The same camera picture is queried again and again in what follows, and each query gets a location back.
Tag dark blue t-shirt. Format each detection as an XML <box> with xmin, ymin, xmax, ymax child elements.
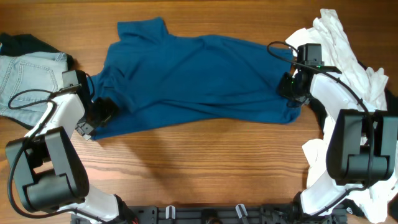
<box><xmin>93</xmin><ymin>17</ymin><xmax>300</xmax><ymax>140</ymax></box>

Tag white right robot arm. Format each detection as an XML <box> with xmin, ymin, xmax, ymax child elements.
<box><xmin>278</xmin><ymin>65</ymin><xmax>397</xmax><ymax>219</ymax></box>

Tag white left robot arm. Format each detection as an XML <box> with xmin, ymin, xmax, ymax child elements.
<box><xmin>6</xmin><ymin>85</ymin><xmax>135</xmax><ymax>223</ymax></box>

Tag white printed t-shirt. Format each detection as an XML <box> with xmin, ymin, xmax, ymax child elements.
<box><xmin>286</xmin><ymin>9</ymin><xmax>397</xmax><ymax>223</ymax></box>

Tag folded light blue jeans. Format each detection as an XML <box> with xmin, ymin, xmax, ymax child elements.
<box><xmin>1</xmin><ymin>52</ymin><xmax>68</xmax><ymax>128</ymax></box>

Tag folded black garment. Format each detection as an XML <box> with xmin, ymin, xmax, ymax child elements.
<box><xmin>1</xmin><ymin>33</ymin><xmax>74</xmax><ymax>129</ymax></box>

